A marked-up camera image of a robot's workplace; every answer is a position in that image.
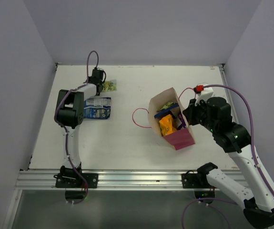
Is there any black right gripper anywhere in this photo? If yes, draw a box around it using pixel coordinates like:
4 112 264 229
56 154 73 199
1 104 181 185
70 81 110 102
183 97 217 133

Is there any green Himalaya candy packet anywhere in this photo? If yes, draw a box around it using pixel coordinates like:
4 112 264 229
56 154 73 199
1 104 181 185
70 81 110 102
102 80 117 92

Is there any purple Fox's candy bag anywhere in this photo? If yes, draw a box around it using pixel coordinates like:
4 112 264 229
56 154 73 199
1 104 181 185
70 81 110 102
176 113 187 130

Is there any small blue snack packet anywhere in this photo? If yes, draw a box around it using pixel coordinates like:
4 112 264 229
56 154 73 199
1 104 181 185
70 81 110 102
154 104 179 119

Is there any cream pink paper cake bag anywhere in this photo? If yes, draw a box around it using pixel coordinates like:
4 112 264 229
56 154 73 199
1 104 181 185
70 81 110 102
132 87 196 151

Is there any green candy packet back side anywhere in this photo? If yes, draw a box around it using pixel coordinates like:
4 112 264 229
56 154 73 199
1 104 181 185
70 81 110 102
161 102 175 111

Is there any orange mango gummy bag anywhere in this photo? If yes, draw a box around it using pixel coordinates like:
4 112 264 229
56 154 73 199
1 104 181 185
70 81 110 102
159 114 177 136

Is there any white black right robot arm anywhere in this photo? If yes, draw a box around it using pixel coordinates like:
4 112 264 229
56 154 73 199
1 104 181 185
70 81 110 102
183 97 274 229

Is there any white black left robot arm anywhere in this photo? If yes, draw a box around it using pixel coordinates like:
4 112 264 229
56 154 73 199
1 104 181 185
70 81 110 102
54 67 106 187

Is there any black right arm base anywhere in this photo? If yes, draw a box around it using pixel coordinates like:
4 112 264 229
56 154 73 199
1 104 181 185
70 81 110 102
181 170 209 189

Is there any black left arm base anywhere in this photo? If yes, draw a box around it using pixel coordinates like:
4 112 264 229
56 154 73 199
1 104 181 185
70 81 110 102
53 173 99 188

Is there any large blue chips bag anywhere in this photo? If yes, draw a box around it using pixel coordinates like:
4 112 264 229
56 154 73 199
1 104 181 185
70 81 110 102
83 97 112 120

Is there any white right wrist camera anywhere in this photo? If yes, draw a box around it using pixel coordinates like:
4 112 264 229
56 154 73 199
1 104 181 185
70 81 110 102
193 83 213 105

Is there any aluminium table edge rail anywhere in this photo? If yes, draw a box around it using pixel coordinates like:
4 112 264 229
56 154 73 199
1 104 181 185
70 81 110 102
218 63 239 123

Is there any aluminium front mounting rail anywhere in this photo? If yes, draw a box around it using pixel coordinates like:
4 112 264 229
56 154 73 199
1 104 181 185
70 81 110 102
15 169 244 191

